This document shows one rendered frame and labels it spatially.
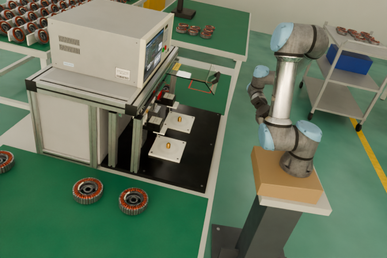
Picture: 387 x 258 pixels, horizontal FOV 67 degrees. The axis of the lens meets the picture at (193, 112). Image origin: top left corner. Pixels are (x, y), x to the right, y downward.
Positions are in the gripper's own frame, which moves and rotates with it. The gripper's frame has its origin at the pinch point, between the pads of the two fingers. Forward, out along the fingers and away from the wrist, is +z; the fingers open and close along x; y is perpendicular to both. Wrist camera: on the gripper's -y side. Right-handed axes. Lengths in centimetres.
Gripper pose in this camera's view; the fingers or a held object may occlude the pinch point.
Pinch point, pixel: (270, 125)
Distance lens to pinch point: 143.6
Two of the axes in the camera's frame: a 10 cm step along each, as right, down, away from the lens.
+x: -7.9, 5.2, 3.1
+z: 1.1, 6.2, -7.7
